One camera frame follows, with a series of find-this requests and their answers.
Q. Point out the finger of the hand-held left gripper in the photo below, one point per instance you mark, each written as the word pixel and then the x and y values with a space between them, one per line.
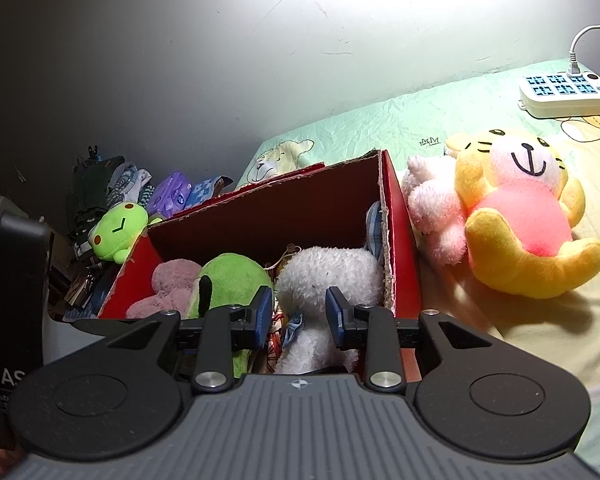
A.
pixel 110 327

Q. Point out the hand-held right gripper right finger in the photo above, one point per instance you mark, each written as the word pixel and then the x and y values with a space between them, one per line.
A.
pixel 336 317

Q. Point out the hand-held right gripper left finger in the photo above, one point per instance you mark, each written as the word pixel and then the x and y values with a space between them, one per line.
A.
pixel 263 315

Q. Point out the white plush bear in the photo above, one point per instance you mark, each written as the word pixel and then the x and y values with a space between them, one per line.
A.
pixel 320 270

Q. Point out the red cardboard box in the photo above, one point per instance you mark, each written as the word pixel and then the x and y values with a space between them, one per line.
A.
pixel 405 270

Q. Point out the pale pink plush bear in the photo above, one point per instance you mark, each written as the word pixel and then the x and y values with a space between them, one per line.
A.
pixel 435 210

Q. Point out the yellow tiger plush toy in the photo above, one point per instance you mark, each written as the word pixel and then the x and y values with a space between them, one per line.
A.
pixel 520 220

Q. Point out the orange patterned toy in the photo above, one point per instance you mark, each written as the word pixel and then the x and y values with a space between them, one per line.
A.
pixel 286 259

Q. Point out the mauve plush toy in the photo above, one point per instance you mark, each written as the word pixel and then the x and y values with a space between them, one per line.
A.
pixel 172 280

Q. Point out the green frog plush toy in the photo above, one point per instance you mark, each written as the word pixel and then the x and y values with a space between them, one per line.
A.
pixel 120 230

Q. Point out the dark clothes pile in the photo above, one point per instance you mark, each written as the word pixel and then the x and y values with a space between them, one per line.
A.
pixel 90 195

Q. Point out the blue packet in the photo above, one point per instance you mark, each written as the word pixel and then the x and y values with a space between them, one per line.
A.
pixel 202 192

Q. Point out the blue white patterned cloth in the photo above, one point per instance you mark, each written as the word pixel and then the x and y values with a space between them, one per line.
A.
pixel 130 185

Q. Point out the purple packet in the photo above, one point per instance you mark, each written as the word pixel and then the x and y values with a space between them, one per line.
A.
pixel 170 195

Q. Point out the cartoon printed bed sheet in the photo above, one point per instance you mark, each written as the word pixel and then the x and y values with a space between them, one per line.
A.
pixel 380 120

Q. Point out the white power strip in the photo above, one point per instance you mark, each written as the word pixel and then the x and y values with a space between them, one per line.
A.
pixel 565 106

